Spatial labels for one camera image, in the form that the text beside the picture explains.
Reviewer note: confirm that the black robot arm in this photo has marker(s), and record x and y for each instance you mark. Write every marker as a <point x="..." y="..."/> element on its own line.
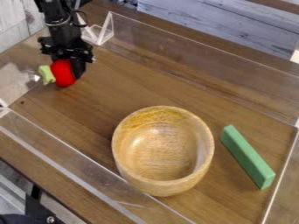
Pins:
<point x="65" y="44"/>

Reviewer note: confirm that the green rectangular block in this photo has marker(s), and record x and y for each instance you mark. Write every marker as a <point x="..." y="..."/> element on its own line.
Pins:
<point x="248" y="157"/>

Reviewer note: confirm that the wooden bowl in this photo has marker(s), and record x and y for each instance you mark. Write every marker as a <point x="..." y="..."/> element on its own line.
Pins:
<point x="164" y="148"/>

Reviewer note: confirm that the red plush strawberry toy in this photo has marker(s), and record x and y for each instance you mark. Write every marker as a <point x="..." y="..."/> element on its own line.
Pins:
<point x="58" y="73"/>

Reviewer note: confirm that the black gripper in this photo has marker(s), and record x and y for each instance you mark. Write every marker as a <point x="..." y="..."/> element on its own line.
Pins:
<point x="80" y="52"/>

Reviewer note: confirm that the clear acrylic tray walls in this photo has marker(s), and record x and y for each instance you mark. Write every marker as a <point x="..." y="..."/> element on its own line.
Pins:
<point x="57" y="130"/>

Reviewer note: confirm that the black bracket with screw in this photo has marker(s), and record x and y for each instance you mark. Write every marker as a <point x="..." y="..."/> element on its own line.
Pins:
<point x="22" y="208"/>

